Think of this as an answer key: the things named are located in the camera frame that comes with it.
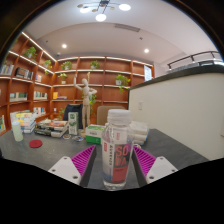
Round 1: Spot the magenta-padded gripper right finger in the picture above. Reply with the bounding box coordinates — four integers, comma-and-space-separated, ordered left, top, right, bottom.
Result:
131, 145, 179, 188

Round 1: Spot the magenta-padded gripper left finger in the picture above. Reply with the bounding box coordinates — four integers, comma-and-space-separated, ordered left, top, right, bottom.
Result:
48, 144, 98, 188

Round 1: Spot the clear plastic drink bottle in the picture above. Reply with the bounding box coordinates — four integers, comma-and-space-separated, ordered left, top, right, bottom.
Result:
101, 108, 135, 192

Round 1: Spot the flat round red coaster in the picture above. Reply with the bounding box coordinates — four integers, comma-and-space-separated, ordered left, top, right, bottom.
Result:
28, 139, 44, 149

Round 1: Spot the flat green white box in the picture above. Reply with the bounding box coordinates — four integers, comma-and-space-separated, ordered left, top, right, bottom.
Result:
85, 124, 106, 146

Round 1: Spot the stack of colourful books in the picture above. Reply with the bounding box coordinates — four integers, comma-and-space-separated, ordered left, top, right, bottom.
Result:
9, 110, 38, 134

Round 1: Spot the tan chair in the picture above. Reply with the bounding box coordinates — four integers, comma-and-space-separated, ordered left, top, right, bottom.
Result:
96, 105, 127, 127

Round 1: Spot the wooden artist mannequin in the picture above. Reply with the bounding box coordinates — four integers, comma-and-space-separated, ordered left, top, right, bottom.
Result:
73, 72, 98, 134

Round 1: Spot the wooden shelf unit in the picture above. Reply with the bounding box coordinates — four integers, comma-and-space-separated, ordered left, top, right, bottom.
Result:
0, 30, 155, 136

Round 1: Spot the ceiling air vent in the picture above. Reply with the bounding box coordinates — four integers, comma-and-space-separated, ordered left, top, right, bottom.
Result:
114, 23, 141, 33

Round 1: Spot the ceiling lamp with round bulbs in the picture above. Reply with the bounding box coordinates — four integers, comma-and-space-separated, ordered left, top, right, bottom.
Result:
76, 0, 132, 23

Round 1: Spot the black ceiling rail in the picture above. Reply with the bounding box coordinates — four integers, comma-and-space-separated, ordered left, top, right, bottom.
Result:
166, 50, 221, 71

